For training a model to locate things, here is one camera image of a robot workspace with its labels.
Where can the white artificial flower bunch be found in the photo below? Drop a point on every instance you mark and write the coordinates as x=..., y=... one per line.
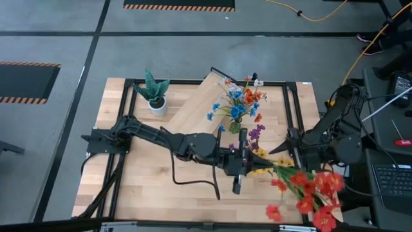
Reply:
x=258, y=83

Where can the black side desk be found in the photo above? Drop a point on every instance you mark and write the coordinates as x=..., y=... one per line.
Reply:
x=383, y=135

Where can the black hazard striped floor mat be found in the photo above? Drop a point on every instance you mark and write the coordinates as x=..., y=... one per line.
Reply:
x=178, y=3
x=25, y=82

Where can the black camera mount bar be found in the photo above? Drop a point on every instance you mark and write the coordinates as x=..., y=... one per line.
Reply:
x=206, y=227

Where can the person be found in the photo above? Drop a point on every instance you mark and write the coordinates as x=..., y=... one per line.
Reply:
x=373, y=48

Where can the green glass vase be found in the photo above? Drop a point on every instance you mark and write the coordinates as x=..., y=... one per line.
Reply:
x=235, y=127

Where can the potted snake plant white pot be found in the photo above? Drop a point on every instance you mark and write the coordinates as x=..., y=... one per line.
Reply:
x=156, y=96

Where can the yellow artificial flower bunch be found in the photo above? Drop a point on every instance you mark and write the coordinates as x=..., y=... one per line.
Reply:
x=260, y=153

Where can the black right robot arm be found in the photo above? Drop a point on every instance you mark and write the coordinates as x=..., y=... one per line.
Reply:
x=338, y=129

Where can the black laptop keyboard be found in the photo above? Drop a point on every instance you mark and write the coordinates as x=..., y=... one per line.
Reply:
x=394, y=180

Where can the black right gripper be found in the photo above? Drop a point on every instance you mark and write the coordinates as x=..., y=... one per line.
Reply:
x=296, y=141

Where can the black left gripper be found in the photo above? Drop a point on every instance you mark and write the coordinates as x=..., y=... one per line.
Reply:
x=236, y=164

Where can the blue artificial flower bunch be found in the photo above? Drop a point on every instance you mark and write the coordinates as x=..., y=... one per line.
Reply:
x=235, y=112

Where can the black chair base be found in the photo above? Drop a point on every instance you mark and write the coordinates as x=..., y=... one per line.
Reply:
x=11, y=148

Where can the red artificial flower bunch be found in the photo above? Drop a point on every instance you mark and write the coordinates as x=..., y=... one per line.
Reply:
x=325, y=182
x=249, y=96

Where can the black aluminium table frame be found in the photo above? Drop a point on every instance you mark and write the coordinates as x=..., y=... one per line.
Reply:
x=288, y=103

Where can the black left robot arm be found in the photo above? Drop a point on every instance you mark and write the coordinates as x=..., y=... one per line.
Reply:
x=151, y=133

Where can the wooden shelf black metal frame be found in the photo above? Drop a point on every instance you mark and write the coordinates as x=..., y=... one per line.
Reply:
x=193, y=109

